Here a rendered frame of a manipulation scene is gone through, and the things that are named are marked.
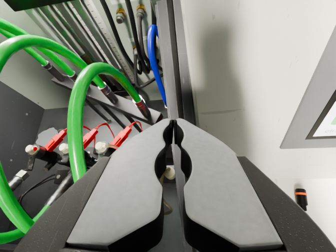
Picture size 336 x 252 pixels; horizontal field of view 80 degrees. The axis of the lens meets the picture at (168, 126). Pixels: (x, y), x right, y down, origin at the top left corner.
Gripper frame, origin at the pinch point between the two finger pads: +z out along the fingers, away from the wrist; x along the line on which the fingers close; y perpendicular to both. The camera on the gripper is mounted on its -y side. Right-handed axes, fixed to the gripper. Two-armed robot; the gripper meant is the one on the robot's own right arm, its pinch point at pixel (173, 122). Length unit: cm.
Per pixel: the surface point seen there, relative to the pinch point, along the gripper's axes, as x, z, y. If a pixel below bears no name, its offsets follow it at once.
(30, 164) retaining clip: -29.9, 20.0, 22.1
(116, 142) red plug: -12.1, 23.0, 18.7
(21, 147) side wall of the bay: -56, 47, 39
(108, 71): -8.4, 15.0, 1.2
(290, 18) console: 10.5, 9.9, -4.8
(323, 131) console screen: 21.7, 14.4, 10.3
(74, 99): -9.7, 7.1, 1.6
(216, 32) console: 4.2, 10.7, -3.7
